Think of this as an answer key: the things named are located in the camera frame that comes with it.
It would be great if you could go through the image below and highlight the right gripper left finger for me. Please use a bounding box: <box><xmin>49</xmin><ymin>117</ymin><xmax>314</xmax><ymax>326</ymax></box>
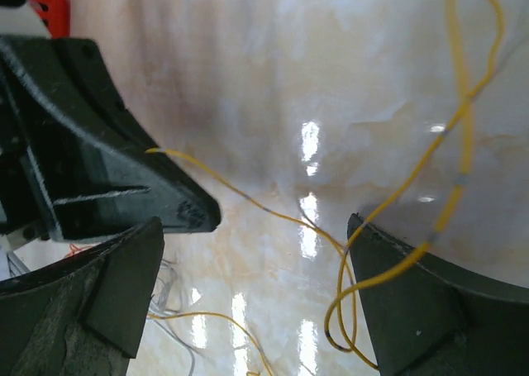
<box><xmin>1</xmin><ymin>217</ymin><xmax>164</xmax><ymax>375</ymax></box>

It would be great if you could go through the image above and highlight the yellow wire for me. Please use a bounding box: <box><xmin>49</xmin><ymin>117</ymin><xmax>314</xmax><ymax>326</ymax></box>
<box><xmin>324</xmin><ymin>0</ymin><xmax>506</xmax><ymax>371</ymax></box>
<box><xmin>146</xmin><ymin>146</ymin><xmax>359</xmax><ymax>376</ymax></box>

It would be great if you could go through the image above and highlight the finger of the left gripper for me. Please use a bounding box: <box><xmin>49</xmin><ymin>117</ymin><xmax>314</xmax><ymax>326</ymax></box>
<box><xmin>1</xmin><ymin>35</ymin><xmax>222</xmax><ymax>243</ymax></box>

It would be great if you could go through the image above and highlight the red plastic shopping basket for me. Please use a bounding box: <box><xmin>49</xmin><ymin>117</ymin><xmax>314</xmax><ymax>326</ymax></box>
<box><xmin>29</xmin><ymin>0</ymin><xmax>70</xmax><ymax>39</ymax></box>

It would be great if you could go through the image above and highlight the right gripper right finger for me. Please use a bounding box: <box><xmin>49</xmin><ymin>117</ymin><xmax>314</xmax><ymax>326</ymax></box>
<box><xmin>346</xmin><ymin>212</ymin><xmax>529</xmax><ymax>376</ymax></box>

